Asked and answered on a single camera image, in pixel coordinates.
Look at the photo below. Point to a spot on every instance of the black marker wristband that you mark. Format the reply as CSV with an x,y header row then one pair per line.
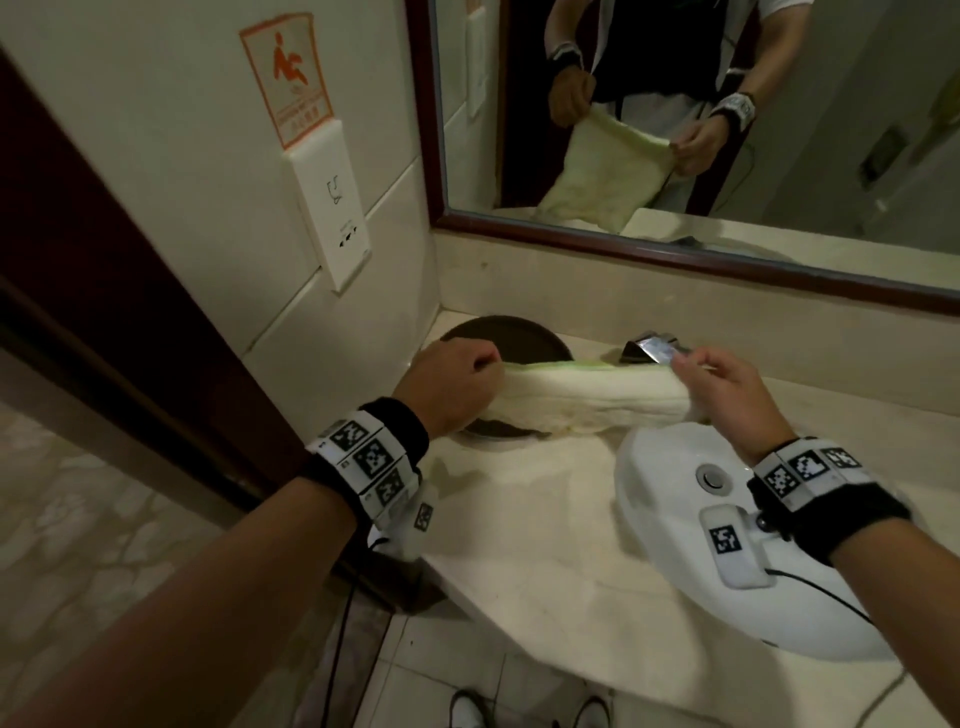
x,y
371,454
821,484

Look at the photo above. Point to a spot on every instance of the person's shoe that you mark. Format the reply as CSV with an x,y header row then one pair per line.
x,y
466,711
592,714

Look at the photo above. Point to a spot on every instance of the chrome faucet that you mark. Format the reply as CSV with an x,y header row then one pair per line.
x,y
651,349

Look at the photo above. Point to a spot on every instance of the white-green towel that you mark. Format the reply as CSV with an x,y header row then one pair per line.
x,y
592,394

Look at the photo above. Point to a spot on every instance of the person's left shoe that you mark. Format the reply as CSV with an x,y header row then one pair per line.
x,y
466,711

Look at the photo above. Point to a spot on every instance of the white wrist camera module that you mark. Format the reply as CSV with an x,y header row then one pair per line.
x,y
409,525
739,551

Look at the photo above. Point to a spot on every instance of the person's left hand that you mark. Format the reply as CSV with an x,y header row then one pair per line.
x,y
442,386

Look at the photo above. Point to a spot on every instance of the white wall socket cover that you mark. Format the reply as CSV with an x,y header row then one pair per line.
x,y
330,206

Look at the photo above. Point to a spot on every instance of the person's right fingers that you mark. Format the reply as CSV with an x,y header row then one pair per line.
x,y
697,360

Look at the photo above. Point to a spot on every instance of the white sink basin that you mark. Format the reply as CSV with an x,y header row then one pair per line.
x,y
660,525

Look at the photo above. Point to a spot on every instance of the wood-framed wall mirror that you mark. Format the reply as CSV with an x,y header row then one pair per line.
x,y
750,112

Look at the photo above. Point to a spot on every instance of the orange slip warning sign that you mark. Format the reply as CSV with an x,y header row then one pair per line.
x,y
289,79

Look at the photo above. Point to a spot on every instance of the person's right hand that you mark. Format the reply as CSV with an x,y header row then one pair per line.
x,y
739,409

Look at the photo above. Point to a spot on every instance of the dark round tray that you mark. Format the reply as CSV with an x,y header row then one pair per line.
x,y
525,341

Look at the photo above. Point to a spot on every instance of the person's left forearm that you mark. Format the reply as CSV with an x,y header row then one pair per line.
x,y
195,607

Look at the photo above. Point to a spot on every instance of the person's right shoe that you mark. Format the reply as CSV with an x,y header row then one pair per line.
x,y
592,714

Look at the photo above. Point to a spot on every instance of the dark brown door frame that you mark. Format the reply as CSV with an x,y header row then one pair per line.
x,y
97,300

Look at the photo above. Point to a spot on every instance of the person's right forearm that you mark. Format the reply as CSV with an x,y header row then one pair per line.
x,y
911,600

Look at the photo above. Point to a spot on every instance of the person's left fingers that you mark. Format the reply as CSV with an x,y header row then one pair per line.
x,y
484,367

